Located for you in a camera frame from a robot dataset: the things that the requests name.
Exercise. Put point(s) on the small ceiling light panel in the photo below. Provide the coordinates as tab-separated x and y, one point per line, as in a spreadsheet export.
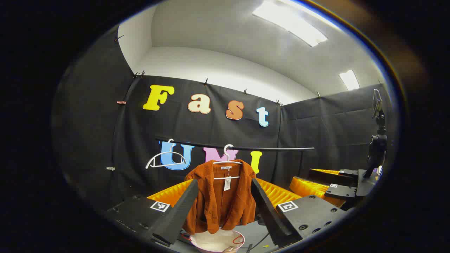
349	80

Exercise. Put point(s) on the black clothes rack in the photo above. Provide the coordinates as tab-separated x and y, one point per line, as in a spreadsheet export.
267	148

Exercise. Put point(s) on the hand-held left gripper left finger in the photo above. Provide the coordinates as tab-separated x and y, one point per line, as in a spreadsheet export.
177	218

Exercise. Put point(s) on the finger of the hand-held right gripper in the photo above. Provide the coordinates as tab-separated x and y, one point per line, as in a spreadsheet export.
334	177
337	191

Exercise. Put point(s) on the white clothes hanger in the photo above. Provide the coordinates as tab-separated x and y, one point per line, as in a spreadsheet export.
171	151
226	178

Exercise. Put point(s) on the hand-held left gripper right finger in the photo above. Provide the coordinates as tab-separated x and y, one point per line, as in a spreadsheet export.
270	218

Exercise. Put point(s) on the white laundry hamper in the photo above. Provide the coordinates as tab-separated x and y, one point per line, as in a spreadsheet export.
214	242

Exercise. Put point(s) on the large ceiling light panel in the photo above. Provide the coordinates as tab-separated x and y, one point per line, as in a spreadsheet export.
291	23

